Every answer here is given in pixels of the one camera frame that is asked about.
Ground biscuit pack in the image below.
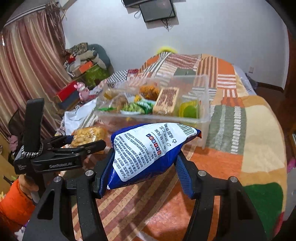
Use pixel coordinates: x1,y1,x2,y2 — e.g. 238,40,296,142
152,87,180,116

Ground clear plastic storage bin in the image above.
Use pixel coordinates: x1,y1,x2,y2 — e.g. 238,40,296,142
95,75,210,148

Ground clear bag orange snacks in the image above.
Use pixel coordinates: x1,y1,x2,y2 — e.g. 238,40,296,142
139,85,160,101

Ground green jelly cup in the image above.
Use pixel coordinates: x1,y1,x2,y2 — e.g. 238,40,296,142
179,100,200,118

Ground grey backpack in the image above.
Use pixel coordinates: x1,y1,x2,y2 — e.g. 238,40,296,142
245,73,258,90

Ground clear bag yellow crackers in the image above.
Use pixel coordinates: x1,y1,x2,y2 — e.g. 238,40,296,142
70,126,108,148

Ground patchwork striped quilt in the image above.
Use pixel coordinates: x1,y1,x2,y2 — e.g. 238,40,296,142
97,53,287,240

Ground small black wall monitor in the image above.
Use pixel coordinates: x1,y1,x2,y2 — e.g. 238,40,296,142
139,0,176,23

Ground orange shoe box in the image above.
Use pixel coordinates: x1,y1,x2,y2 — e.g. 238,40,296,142
72,61,93,77

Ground orange sleeve forearm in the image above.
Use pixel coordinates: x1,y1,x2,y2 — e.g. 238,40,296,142
1,178,35,235

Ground blue white snack bag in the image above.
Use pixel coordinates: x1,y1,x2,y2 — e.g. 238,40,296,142
107,123,202,189

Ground yellow curved headboard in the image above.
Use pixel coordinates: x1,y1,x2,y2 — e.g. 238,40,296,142
157,46,177,54

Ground left hand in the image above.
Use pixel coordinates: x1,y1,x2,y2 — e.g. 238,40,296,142
18,174,39,199

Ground red gift box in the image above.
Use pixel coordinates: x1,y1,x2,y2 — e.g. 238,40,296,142
54,81,79,103

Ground black wall television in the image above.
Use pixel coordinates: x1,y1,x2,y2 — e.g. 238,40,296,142
121,0,149,8

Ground striped pink curtain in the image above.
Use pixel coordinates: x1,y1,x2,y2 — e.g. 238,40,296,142
1,7,71,138

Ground pink plush toy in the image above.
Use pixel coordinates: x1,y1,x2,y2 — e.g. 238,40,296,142
74,82,90,102

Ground green gift bag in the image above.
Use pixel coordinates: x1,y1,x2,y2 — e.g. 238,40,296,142
82,65,110,90

